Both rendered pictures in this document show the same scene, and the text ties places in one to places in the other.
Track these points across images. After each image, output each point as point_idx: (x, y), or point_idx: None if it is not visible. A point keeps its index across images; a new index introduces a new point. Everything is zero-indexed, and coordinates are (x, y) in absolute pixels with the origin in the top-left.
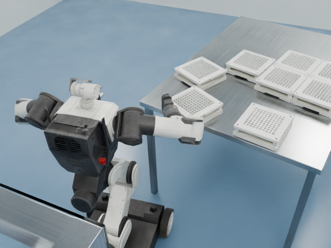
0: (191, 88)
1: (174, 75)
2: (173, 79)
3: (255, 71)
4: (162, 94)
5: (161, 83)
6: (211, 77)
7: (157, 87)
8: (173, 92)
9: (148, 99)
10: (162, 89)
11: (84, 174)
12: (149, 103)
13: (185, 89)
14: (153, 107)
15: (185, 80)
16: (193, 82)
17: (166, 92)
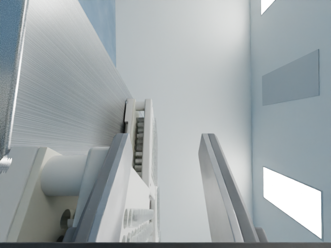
0: (148, 195)
1: (127, 96)
2: (123, 99)
3: (156, 240)
4: (225, 157)
5: (115, 68)
6: (151, 195)
7: (108, 59)
8: (105, 119)
9: (66, 13)
10: (106, 76)
11: None
12: (39, 13)
13: (146, 184)
14: (16, 45)
15: (132, 134)
16: (143, 168)
17: (103, 96)
